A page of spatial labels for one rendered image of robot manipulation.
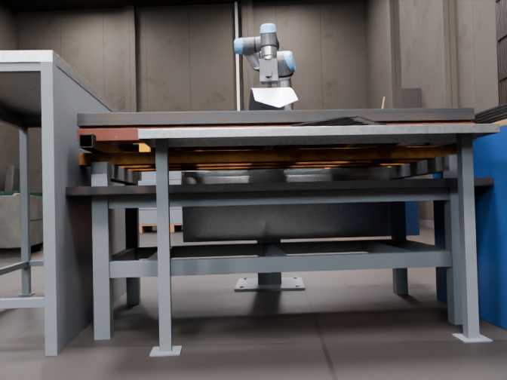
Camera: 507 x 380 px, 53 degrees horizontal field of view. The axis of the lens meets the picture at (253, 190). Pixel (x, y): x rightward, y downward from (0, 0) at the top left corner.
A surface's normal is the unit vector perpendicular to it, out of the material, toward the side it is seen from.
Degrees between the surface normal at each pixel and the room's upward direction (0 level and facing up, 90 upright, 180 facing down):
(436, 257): 90
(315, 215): 90
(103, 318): 90
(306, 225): 90
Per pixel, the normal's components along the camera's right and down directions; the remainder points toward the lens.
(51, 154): 0.06, -0.03
